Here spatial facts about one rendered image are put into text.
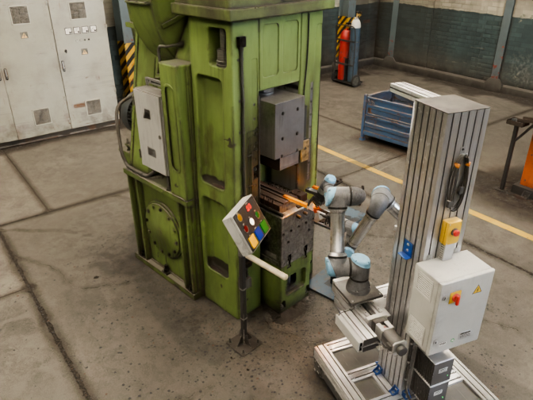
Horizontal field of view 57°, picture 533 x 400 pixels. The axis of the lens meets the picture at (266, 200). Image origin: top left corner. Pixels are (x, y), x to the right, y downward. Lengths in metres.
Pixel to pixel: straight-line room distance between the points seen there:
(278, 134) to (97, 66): 5.40
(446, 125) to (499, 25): 8.87
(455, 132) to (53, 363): 3.14
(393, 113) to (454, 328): 4.97
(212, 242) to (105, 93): 4.97
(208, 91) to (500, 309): 2.96
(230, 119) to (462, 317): 1.83
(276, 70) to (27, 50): 5.21
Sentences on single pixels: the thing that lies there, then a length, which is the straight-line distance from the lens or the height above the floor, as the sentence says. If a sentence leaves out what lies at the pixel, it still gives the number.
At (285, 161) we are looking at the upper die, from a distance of 3.56.
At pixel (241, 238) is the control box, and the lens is 3.14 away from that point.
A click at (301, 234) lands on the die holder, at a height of 0.68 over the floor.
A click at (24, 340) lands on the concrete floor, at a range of 4.38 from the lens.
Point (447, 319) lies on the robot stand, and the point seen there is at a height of 0.99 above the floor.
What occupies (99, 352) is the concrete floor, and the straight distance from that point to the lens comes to 4.06.
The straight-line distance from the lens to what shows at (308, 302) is 4.30.
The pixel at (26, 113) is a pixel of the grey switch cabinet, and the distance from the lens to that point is 8.28.
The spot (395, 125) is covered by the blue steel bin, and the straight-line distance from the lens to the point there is 7.48.
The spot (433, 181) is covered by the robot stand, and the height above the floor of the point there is 1.68.
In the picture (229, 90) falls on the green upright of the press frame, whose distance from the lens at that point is 3.26.
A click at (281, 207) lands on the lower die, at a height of 0.96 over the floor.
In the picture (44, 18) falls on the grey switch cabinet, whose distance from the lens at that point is 8.16.
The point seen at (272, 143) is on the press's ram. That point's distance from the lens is 3.44.
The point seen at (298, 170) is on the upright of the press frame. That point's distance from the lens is 3.94.
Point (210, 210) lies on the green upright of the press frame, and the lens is 3.90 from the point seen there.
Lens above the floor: 2.71
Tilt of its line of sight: 27 degrees down
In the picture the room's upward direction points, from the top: straight up
